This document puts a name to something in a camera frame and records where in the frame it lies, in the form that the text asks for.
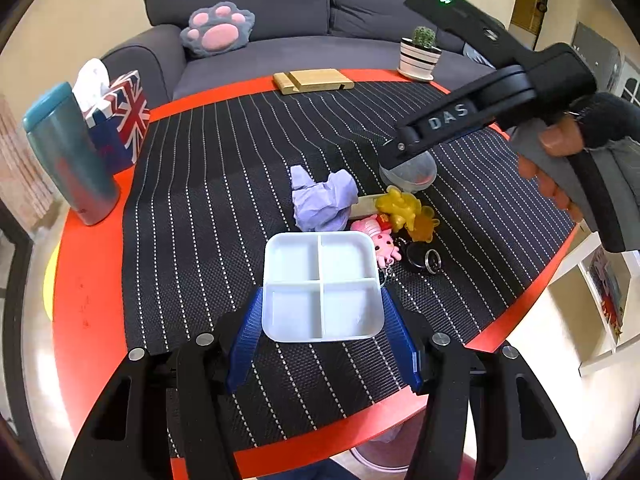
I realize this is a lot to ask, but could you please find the pink trash bin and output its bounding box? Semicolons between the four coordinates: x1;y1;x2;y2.
349;414;476;480

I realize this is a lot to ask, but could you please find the orange rubber toy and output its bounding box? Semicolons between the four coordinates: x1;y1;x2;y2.
408;206;440;243

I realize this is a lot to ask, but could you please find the person right hand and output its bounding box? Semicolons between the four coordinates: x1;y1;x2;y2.
516;114;585;223

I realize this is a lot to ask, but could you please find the wooden phone stand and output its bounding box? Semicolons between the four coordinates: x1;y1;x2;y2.
272;68;355;96

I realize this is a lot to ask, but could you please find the purple paper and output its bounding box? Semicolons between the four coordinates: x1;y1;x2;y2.
290;165;358;232

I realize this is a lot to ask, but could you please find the clear round container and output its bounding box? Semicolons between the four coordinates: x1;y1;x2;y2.
378;151;437;194

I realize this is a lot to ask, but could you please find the union jack tissue box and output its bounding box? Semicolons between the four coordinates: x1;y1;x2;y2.
73;58;151;174

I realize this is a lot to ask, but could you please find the teal thermos tumbler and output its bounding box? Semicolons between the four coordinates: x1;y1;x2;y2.
23;82;119;226

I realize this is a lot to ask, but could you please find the potted cactus striped pot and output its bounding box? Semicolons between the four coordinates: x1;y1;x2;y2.
398;26;442;82

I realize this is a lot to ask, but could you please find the light blue cushion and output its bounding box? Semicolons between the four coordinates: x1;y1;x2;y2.
462;44;495;68

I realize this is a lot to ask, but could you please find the black camera box right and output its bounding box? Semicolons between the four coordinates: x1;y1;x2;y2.
404;0;533;68

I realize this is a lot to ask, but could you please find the black striped table mat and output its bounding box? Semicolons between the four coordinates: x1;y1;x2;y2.
122;81;574;451

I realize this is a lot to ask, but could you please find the grey refrigerator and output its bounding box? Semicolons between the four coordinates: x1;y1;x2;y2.
572;22;620;91

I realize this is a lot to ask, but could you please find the black retractable key reel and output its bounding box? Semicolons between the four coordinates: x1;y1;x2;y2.
406;242;442;275

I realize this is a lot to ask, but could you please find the light blue divided tray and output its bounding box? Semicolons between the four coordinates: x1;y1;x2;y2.
262;231;384;344

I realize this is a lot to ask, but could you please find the yellow rubber toy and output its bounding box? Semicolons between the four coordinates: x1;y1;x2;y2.
374;185;422;232

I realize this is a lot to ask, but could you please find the dark grey sofa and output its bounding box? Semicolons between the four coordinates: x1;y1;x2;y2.
98;0;507;111

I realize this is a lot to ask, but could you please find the white plastic tube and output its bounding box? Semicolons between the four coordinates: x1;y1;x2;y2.
349;194;382;220

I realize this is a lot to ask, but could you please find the paw shaped cushion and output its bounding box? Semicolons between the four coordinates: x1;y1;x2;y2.
180;1;255;58

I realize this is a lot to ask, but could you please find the pink octopus keychain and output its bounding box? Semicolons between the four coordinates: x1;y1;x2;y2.
350;214;401;270

